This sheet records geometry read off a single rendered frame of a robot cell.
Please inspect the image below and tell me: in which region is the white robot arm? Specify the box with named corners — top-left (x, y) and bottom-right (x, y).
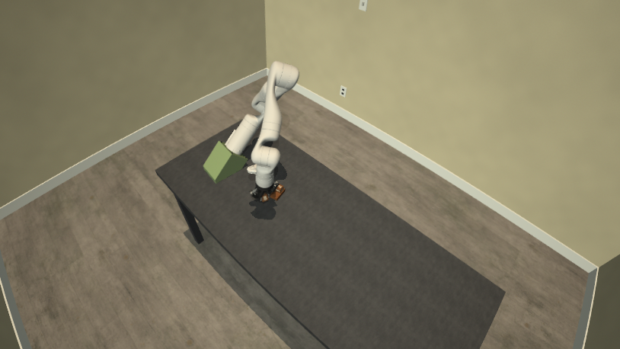
top-left (225, 61), bottom-right (299, 188)

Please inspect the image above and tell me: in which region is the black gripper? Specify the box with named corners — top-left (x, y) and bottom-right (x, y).
top-left (250, 180), bottom-right (279, 201)

